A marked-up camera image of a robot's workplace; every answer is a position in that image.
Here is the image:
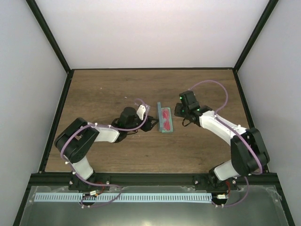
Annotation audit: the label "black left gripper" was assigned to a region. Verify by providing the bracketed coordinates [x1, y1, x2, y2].
[127, 114, 158, 132]

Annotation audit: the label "light blue glasses case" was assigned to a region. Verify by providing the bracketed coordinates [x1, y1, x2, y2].
[157, 102, 174, 133]

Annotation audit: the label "red transparent sunglasses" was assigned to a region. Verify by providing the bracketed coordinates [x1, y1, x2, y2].
[161, 107, 173, 132]

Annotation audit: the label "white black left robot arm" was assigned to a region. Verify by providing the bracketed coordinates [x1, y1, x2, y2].
[54, 105, 159, 190]

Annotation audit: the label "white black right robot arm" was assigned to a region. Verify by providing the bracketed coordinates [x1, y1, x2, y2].
[174, 90, 270, 190]

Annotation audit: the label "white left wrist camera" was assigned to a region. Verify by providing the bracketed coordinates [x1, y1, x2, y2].
[136, 105, 146, 121]

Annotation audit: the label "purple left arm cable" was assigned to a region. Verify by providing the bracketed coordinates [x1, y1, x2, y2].
[60, 98, 151, 209]

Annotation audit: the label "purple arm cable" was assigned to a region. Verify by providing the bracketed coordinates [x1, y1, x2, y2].
[60, 98, 151, 209]
[189, 80, 263, 208]

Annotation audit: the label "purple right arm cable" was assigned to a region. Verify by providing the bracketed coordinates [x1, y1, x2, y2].
[189, 80, 263, 208]

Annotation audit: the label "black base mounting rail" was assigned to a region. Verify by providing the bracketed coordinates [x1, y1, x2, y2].
[30, 172, 278, 192]

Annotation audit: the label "light blue slotted cable duct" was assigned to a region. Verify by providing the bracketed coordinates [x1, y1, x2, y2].
[34, 193, 212, 203]

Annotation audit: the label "black right frame post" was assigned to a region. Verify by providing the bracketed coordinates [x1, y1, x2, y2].
[234, 0, 279, 70]

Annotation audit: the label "black aluminium frame post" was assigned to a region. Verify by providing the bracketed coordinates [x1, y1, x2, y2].
[25, 0, 71, 71]

